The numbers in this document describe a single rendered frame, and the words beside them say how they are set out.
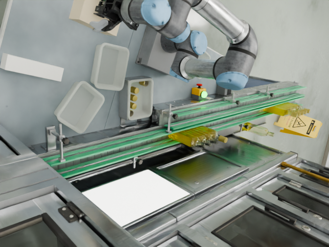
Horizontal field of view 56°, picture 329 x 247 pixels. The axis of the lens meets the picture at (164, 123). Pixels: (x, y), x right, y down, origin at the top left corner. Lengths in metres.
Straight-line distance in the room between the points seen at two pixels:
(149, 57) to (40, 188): 1.04
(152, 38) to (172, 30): 0.76
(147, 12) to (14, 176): 0.57
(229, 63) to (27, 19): 0.85
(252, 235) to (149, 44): 1.07
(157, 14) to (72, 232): 0.59
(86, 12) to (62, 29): 0.40
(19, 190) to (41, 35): 0.82
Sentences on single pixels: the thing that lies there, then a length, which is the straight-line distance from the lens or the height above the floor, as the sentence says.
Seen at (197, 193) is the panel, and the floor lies 1.32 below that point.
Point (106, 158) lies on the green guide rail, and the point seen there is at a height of 0.91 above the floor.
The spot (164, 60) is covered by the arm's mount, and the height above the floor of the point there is 0.85.
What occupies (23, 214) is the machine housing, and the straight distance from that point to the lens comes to 0.80.
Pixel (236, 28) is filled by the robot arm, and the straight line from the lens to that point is 1.19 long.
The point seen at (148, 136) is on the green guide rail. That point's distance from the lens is 1.68.
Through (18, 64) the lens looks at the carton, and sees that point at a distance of 1.40.
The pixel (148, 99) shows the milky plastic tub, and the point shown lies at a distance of 1.79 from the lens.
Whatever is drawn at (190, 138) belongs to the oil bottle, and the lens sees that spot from 1.76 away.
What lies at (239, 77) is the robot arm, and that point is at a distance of 1.23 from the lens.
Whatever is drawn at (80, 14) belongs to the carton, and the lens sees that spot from 1.14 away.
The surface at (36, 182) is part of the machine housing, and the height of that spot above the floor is 1.39.
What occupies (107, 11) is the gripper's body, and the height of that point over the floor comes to 1.25.
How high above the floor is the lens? 2.13
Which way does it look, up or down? 43 degrees down
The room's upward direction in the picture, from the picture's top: 112 degrees clockwise
